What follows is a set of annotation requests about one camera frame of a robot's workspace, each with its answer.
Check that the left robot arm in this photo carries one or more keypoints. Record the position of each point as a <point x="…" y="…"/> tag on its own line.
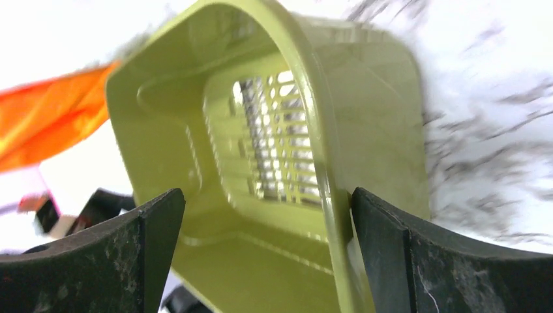
<point x="53" y="225"/>

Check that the orange shorts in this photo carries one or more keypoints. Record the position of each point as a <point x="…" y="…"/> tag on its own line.
<point x="42" y="119"/>

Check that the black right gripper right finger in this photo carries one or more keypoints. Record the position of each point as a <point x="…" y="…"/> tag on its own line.
<point x="416" y="266"/>

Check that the olive green plastic basket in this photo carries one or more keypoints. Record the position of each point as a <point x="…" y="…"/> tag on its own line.
<point x="267" y="121"/>

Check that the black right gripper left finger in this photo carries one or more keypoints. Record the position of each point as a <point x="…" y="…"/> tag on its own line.
<point x="120" y="265"/>

